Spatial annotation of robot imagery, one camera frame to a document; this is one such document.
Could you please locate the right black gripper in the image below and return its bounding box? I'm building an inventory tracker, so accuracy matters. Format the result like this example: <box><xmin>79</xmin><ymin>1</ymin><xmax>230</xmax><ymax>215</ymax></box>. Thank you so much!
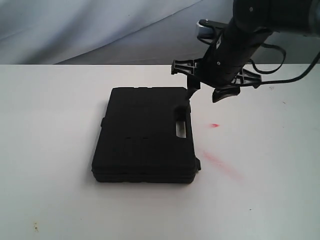
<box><xmin>171</xmin><ymin>23</ymin><xmax>262</xmax><ymax>103</ymax></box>

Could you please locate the black plastic tool case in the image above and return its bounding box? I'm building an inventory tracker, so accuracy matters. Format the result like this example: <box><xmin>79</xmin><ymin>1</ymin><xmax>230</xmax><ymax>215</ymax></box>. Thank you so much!
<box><xmin>91</xmin><ymin>87</ymin><xmax>201</xmax><ymax>184</ymax></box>

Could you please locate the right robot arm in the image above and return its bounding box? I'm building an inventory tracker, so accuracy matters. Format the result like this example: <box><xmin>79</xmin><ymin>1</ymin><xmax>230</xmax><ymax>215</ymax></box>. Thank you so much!
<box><xmin>171</xmin><ymin>0</ymin><xmax>320</xmax><ymax>103</ymax></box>

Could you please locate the grey backdrop cloth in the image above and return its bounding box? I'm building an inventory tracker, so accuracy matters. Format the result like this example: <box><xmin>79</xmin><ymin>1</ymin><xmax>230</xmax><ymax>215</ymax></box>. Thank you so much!
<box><xmin>0</xmin><ymin>0</ymin><xmax>320</xmax><ymax>66</ymax></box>

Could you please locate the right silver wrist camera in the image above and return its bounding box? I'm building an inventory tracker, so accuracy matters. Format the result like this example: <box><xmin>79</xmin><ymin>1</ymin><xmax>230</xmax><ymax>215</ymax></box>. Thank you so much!
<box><xmin>196</xmin><ymin>19</ymin><xmax>227</xmax><ymax>40</ymax></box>

